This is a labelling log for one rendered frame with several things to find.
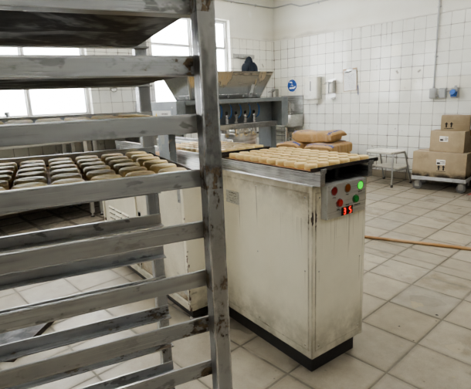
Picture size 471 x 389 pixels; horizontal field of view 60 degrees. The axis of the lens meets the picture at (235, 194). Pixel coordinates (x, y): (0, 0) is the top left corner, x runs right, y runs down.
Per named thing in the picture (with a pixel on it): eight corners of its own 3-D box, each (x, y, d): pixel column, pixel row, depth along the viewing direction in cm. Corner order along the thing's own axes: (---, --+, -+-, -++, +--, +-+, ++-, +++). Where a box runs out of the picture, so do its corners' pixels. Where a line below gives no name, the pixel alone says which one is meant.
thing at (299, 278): (219, 314, 232) (211, 156, 212) (266, 295, 251) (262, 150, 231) (312, 378, 176) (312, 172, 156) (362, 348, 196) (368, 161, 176)
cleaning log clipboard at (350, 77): (358, 95, 599) (359, 65, 590) (357, 95, 598) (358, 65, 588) (342, 96, 618) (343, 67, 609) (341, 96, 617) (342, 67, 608)
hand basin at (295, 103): (321, 147, 663) (322, 76, 638) (306, 149, 638) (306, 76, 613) (275, 143, 734) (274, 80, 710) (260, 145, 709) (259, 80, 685)
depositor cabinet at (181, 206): (109, 259, 321) (96, 152, 302) (188, 238, 362) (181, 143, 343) (191, 326, 220) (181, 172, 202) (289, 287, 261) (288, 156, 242)
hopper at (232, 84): (161, 101, 223) (159, 75, 220) (243, 98, 255) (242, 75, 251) (188, 100, 200) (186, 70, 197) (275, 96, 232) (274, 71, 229)
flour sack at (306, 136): (288, 142, 602) (288, 130, 599) (303, 139, 633) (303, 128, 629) (333, 143, 556) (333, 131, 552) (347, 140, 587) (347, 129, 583)
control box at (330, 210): (320, 218, 164) (320, 184, 161) (358, 208, 178) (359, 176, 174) (327, 221, 161) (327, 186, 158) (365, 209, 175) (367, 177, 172)
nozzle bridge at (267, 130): (151, 165, 227) (146, 102, 220) (253, 151, 268) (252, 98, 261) (180, 172, 201) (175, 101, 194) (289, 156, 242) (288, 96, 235)
